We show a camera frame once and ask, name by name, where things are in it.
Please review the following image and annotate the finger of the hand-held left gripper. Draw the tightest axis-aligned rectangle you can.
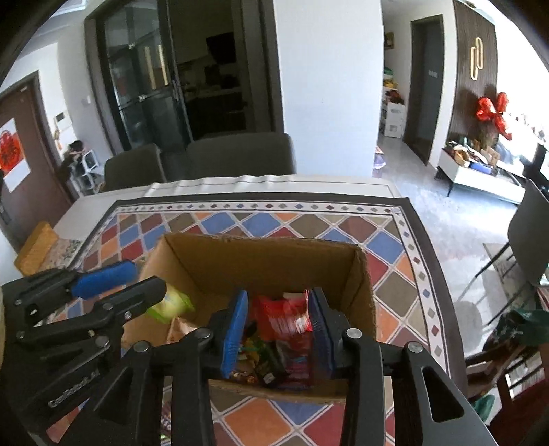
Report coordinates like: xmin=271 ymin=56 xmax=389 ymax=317
xmin=2 ymin=259 xmax=138 ymax=316
xmin=17 ymin=277 xmax=168 ymax=356

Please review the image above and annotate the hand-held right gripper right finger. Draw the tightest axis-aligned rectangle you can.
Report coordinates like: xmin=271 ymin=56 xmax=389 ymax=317
xmin=309 ymin=287 xmax=500 ymax=446

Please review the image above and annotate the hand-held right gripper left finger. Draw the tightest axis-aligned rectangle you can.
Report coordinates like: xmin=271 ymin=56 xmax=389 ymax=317
xmin=73 ymin=289 xmax=249 ymax=446

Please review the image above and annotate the yellow green candy packet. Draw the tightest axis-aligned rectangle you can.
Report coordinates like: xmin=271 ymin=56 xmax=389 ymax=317
xmin=146 ymin=285 xmax=195 ymax=324

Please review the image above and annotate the red packet with white heart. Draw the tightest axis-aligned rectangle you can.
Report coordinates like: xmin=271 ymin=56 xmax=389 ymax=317
xmin=251 ymin=292 xmax=314 ymax=339

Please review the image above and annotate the brown cardboard box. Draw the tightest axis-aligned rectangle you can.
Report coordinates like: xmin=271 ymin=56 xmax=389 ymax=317
xmin=121 ymin=233 xmax=378 ymax=404

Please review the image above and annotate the cartoon wrapped lollipop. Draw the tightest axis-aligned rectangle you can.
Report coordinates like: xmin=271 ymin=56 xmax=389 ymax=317
xmin=239 ymin=334 xmax=267 ymax=365

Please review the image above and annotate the white small shelf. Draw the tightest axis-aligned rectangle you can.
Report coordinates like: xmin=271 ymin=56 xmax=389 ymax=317
xmin=69 ymin=149 xmax=106 ymax=198

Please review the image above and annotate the colourful diamond pattern tablecloth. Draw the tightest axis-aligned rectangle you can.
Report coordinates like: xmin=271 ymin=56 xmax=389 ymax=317
xmin=43 ymin=195 xmax=468 ymax=446

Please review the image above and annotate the black bag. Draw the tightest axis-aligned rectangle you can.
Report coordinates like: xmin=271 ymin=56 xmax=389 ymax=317
xmin=57 ymin=139 xmax=85 ymax=181

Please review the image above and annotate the red paper poster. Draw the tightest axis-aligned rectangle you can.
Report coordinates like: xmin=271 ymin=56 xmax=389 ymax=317
xmin=0 ymin=118 xmax=32 ymax=192

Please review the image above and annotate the wooden stool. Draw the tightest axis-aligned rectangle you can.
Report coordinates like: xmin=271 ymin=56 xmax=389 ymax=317
xmin=465 ymin=339 xmax=528 ymax=399

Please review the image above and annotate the green bag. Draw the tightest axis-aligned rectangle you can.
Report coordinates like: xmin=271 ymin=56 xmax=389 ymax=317
xmin=493 ymin=309 xmax=549 ymax=356

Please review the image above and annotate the black framed glass door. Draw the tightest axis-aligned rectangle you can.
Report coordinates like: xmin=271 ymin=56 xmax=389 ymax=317
xmin=86 ymin=0 xmax=194 ymax=152

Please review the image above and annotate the white low cabinet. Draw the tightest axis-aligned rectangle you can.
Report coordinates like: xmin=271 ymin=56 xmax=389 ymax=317
xmin=435 ymin=146 xmax=528 ymax=204

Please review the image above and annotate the grey chair with black legs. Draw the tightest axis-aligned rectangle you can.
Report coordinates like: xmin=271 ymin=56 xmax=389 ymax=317
xmin=461 ymin=178 xmax=549 ymax=301

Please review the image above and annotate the white storage box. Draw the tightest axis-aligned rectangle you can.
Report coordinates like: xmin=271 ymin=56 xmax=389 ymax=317
xmin=382 ymin=98 xmax=407 ymax=139

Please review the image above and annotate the pile of small boxes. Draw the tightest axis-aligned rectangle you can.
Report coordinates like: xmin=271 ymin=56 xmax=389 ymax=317
xmin=444 ymin=135 xmax=522 ymax=172

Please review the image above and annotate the dark brown door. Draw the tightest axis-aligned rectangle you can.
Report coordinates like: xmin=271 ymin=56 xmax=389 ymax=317
xmin=403 ymin=15 xmax=444 ymax=166

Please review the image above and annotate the red bow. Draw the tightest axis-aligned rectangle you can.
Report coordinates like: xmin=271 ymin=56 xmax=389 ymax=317
xmin=475 ymin=91 xmax=513 ymax=140

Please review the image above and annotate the gold wall ornament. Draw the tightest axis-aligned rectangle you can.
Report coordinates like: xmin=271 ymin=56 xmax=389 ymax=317
xmin=469 ymin=38 xmax=484 ymax=80

